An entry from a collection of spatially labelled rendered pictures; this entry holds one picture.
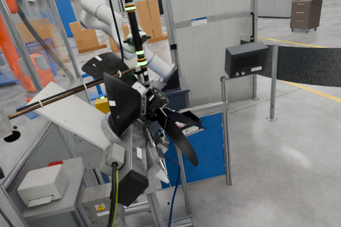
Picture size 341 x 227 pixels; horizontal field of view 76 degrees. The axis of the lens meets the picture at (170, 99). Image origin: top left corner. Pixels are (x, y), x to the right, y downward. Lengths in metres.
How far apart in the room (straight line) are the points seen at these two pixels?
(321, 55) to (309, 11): 5.09
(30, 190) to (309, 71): 2.55
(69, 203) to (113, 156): 0.44
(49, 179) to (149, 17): 8.46
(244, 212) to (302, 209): 0.43
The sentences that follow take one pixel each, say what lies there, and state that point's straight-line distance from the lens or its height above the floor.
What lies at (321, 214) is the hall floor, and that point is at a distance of 2.15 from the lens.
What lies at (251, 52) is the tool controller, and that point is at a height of 1.22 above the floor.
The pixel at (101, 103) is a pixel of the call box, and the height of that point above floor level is 1.07.
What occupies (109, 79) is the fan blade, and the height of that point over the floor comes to 1.41.
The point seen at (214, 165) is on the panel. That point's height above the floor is 0.26.
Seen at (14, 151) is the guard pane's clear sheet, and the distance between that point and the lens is 1.37.
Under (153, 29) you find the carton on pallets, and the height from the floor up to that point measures 0.50.
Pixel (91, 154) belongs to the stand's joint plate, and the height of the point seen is 1.03.
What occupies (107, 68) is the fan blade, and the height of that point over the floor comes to 1.37.
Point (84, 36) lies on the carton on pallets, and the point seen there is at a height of 0.63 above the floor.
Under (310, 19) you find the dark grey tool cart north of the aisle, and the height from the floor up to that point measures 0.39.
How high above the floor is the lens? 1.64
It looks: 25 degrees down
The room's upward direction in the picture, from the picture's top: 10 degrees counter-clockwise
